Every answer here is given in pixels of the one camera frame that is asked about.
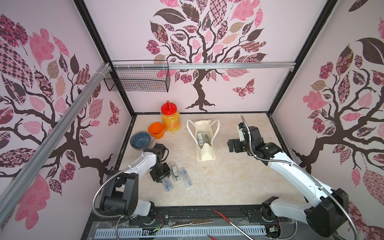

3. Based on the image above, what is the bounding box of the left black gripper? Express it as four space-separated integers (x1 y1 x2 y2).
149 162 171 183

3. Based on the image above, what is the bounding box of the gold label compass case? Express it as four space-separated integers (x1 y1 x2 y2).
169 161 181 183

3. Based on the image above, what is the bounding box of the blue label compass case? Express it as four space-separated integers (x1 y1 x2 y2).
162 177 174 192
179 168 193 189

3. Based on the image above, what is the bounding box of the barcode compass case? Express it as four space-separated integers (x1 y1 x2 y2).
197 132 205 148

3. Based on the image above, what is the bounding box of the green label compass case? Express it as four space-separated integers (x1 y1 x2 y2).
204 132 212 146

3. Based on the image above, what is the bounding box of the cream canvas tote bag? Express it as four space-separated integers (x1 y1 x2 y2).
186 120 220 162

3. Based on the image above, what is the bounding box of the right flexible metal conduit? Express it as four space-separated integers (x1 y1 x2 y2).
239 113 360 240

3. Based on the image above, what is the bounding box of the flexible metal conduit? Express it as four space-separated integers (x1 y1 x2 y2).
239 113 360 240
91 137 158 240

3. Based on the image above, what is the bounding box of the dark blue ceramic bowl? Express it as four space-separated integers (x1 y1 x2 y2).
130 132 151 150

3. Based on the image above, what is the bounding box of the orange plastic cup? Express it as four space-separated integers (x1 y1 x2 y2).
148 122 165 140

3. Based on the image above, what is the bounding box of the red lid corn flake jar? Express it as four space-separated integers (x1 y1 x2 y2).
161 101 182 132

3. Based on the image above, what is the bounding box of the left flexible metal conduit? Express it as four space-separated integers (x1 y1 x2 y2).
91 137 158 240

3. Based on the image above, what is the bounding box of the black base frame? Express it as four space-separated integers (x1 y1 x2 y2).
81 205 323 240

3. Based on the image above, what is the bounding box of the horizontal aluminium rail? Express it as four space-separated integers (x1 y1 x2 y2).
112 61 296 70

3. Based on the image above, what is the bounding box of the red handled tool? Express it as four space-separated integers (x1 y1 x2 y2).
214 210 254 240

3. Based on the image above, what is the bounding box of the white slotted cable duct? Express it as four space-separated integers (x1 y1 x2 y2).
94 225 268 240

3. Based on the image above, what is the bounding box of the black wire mesh basket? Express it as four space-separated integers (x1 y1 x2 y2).
104 60 171 93

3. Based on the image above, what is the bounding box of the diagonal aluminium rail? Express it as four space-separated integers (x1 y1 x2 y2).
1 63 112 225

